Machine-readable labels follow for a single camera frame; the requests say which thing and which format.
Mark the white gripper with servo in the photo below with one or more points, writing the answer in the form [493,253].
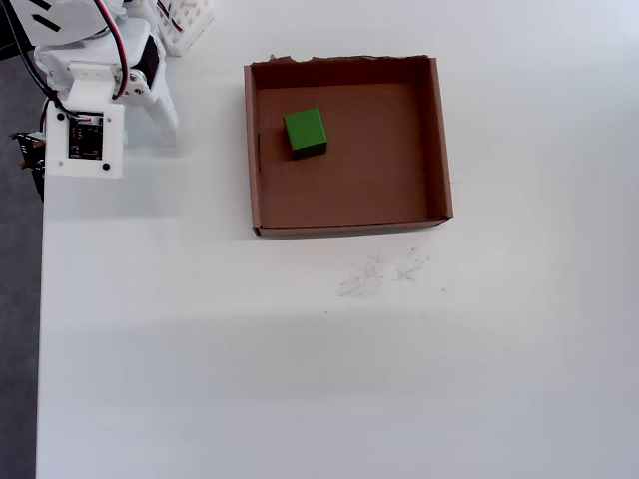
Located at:
[161,112]

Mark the green cube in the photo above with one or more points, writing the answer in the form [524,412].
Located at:
[304,131]

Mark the white lattice robot base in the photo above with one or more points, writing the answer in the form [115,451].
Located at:
[187,25]

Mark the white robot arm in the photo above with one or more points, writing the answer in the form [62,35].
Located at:
[70,20]

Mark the brown cardboard box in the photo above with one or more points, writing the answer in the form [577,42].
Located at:
[349,189]

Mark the small motor controller board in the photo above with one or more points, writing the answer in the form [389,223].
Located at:
[30,149]

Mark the white camera mount with circuit board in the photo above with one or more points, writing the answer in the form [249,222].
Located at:
[85,90]

